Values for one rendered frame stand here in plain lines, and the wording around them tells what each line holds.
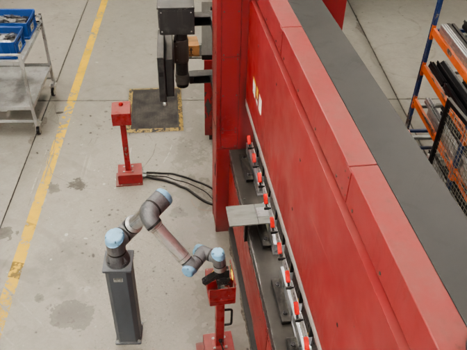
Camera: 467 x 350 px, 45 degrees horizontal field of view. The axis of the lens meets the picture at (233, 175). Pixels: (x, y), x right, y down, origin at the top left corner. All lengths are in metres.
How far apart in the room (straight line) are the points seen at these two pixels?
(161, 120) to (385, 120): 4.26
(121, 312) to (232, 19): 2.05
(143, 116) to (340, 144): 4.44
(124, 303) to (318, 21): 2.15
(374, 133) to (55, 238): 3.44
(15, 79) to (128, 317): 3.46
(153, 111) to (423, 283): 5.04
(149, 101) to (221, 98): 2.57
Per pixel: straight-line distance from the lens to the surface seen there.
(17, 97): 6.26
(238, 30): 3.80
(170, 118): 6.20
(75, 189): 5.42
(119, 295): 3.77
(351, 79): 2.38
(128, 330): 4.07
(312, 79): 2.34
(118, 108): 4.95
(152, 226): 3.13
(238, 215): 3.55
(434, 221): 1.77
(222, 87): 3.98
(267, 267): 3.43
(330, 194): 2.18
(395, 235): 1.69
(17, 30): 6.12
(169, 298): 4.40
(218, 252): 3.21
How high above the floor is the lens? 3.45
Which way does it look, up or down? 39 degrees down
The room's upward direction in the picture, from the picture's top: 2 degrees clockwise
